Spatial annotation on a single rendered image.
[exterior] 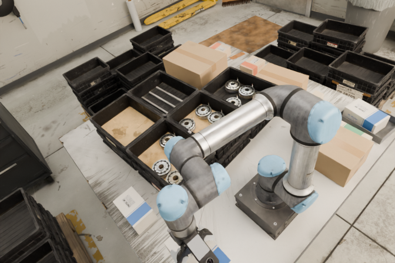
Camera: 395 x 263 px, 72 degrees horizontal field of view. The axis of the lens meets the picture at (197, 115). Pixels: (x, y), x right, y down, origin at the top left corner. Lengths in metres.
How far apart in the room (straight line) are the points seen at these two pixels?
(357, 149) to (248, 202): 0.60
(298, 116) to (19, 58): 4.03
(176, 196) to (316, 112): 0.46
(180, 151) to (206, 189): 0.14
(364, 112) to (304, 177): 0.88
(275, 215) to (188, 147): 0.70
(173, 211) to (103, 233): 1.81
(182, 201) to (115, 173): 1.13
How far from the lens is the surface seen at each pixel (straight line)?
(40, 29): 4.42
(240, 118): 0.84
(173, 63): 2.10
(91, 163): 1.89
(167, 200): 0.67
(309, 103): 0.86
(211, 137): 0.80
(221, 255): 0.95
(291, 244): 1.43
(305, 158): 0.98
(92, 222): 2.53
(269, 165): 1.22
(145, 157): 1.59
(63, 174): 2.96
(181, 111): 1.68
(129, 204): 1.51
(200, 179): 0.70
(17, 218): 2.24
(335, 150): 1.53
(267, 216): 1.35
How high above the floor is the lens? 2.03
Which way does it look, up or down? 44 degrees down
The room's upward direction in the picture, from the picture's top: 12 degrees counter-clockwise
